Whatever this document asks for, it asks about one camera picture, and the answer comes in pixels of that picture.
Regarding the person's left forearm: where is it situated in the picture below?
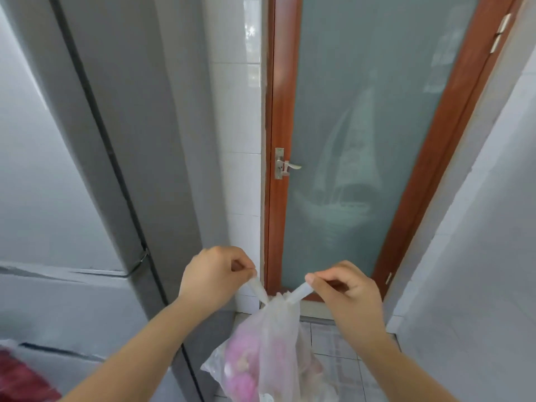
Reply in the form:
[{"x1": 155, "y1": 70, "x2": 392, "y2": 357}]
[{"x1": 59, "y1": 298, "x2": 229, "y2": 402}]

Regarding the silver door handle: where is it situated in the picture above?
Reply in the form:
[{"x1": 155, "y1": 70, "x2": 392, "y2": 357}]
[{"x1": 275, "y1": 147, "x2": 302, "y2": 180}]

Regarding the person's right hand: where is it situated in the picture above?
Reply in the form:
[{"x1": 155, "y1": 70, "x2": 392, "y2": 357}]
[{"x1": 304, "y1": 260, "x2": 384, "y2": 332}]

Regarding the pale beige food item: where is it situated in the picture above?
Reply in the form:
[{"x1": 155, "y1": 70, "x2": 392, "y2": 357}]
[{"x1": 296, "y1": 331, "x2": 326, "y2": 383}]

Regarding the person's right forearm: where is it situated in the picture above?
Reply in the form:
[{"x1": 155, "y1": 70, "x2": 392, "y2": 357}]
[{"x1": 332, "y1": 320, "x2": 461, "y2": 402}]

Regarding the pink food item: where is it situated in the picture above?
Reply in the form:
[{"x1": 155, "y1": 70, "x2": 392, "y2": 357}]
[{"x1": 223, "y1": 333, "x2": 269, "y2": 399}]

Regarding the grey refrigerator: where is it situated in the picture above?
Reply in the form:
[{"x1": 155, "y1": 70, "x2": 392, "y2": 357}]
[{"x1": 0, "y1": 0, "x2": 236, "y2": 402}]

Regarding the translucent white plastic bag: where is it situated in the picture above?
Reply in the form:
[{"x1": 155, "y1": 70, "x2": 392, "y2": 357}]
[{"x1": 200, "y1": 277, "x2": 336, "y2": 402}]

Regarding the wooden frosted glass door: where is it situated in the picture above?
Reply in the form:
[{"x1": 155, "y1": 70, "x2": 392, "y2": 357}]
[{"x1": 263, "y1": 0, "x2": 525, "y2": 307}]

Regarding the person's left hand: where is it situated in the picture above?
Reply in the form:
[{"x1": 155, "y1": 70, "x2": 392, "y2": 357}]
[{"x1": 178, "y1": 246, "x2": 258, "y2": 318}]

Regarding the white door hinge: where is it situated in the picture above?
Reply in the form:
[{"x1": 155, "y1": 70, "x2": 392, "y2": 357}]
[{"x1": 490, "y1": 13, "x2": 512, "y2": 54}]

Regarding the red plastic bag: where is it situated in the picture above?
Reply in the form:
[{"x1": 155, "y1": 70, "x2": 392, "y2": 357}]
[{"x1": 0, "y1": 346, "x2": 63, "y2": 402}]

